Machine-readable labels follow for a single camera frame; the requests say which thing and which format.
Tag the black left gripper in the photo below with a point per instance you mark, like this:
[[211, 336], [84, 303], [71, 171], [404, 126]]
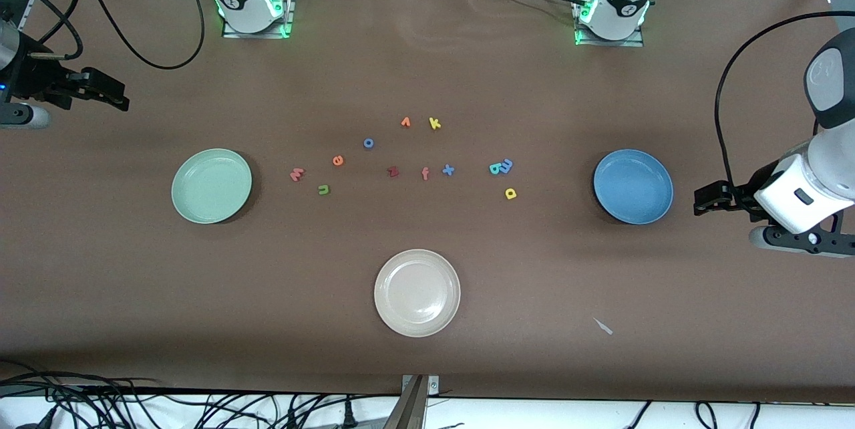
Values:
[[743, 196]]

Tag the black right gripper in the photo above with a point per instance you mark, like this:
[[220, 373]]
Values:
[[30, 78]]

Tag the blue foam letter m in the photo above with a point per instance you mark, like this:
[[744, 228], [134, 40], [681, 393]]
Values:
[[507, 165]]

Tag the pink foam letter m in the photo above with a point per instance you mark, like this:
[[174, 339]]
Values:
[[296, 175]]

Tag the teal foam letter b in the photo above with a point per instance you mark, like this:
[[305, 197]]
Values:
[[495, 169]]

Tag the blue plate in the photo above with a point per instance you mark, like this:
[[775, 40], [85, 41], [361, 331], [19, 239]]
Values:
[[633, 186]]

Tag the green plate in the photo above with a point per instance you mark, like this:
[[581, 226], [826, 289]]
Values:
[[212, 186]]

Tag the white paper scrap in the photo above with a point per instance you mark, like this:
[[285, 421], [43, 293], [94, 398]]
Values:
[[603, 327]]

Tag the blue foam letter x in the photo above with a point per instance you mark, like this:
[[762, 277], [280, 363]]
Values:
[[448, 170]]

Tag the beige plate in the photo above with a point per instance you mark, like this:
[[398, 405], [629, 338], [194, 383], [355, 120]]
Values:
[[417, 293]]

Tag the brown paper table cover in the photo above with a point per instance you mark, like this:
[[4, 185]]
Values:
[[427, 68]]

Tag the black power plug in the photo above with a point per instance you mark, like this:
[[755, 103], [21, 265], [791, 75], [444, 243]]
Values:
[[347, 415]]

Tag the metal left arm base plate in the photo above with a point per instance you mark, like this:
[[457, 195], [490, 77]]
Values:
[[601, 44]]

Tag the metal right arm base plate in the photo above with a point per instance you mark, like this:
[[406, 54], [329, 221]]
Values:
[[287, 8]]

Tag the metal table edge bracket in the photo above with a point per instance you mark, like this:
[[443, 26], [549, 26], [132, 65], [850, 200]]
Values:
[[414, 409]]

